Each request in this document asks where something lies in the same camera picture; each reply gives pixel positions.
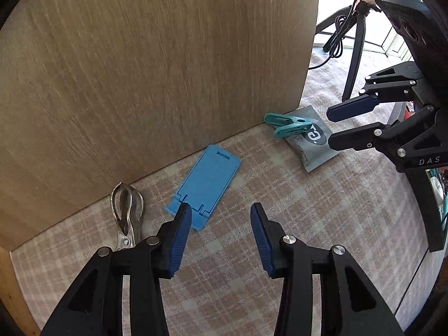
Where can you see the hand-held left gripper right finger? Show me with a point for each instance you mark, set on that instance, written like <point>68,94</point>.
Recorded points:
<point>262,241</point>

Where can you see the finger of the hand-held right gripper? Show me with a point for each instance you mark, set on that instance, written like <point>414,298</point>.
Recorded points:
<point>350,108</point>
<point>357,140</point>

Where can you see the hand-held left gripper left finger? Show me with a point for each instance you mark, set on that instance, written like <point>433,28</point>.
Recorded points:
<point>178,241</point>

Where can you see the grey foil sachet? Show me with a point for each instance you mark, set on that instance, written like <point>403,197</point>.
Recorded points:
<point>311,147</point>

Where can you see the teal clothespin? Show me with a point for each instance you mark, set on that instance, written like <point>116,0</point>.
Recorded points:
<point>287,126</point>

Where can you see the blue phone stand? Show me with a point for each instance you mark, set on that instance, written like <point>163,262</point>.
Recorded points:
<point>206,182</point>

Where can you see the black tripod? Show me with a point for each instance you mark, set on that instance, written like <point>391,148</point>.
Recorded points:
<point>355,59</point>

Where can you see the plaid blanket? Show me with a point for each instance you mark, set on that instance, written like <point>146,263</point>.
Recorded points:
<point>315,210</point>

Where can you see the wooden plank panel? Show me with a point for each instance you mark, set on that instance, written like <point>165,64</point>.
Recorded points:
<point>14,294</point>

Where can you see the light wooden board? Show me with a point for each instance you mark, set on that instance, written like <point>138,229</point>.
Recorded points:
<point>140,59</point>

